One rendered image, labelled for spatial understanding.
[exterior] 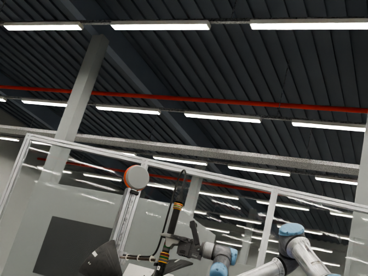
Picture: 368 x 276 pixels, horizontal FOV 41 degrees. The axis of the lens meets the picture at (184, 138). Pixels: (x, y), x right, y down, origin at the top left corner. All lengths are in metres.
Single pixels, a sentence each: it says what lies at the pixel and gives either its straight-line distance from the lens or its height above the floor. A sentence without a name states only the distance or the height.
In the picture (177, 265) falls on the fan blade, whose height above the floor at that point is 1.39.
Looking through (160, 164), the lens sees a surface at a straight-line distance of 3.20.
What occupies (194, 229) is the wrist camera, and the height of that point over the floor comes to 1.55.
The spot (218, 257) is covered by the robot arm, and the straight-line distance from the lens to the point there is 2.24.
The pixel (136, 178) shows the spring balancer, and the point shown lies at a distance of 3.04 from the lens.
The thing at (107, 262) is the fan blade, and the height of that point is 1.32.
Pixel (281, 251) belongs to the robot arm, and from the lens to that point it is 2.41.
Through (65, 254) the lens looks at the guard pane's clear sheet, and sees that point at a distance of 3.23.
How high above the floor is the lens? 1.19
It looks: 19 degrees up
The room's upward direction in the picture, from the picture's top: 16 degrees clockwise
